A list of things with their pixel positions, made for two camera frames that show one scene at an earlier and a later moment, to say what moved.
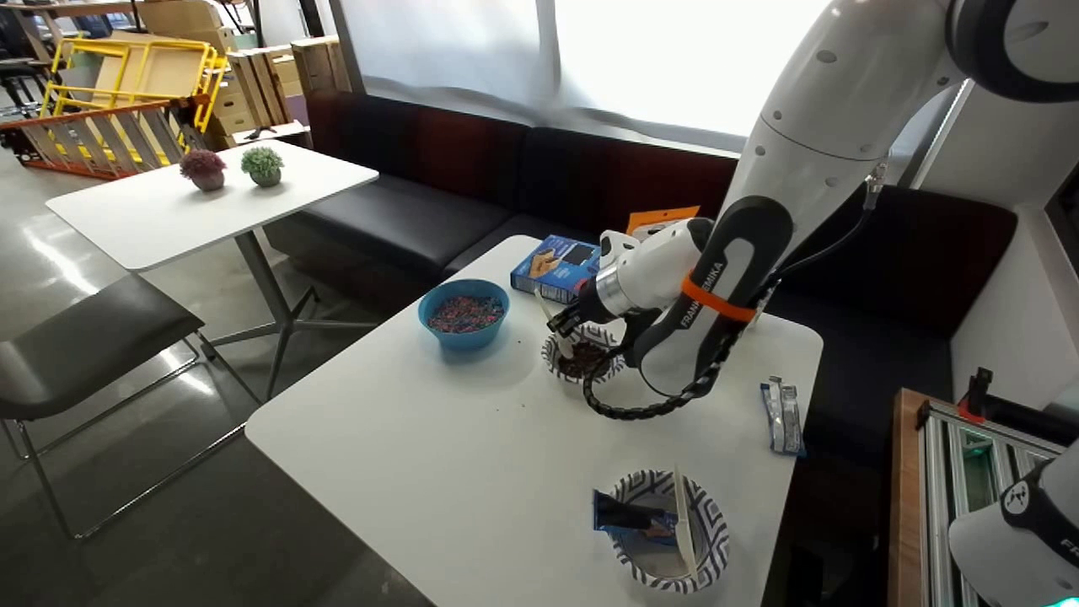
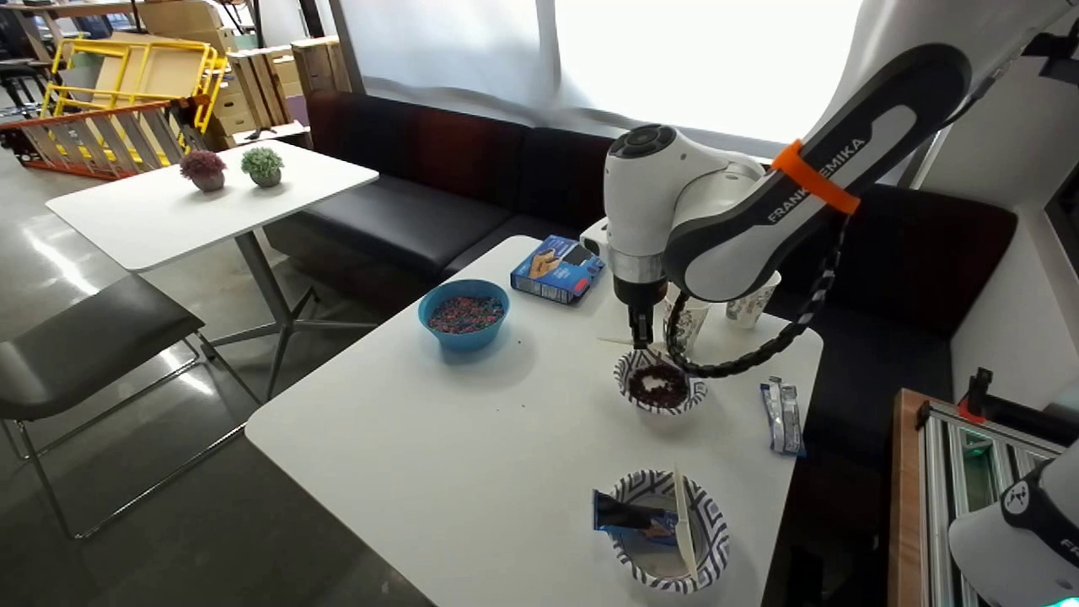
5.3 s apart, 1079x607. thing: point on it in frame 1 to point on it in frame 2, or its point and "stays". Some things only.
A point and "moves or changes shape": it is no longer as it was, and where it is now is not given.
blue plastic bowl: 468,316 stays
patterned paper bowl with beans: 590,354 moves or changes shape
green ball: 262,167 stays
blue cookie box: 559,269 stays
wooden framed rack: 942,467 stays
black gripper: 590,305 to 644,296
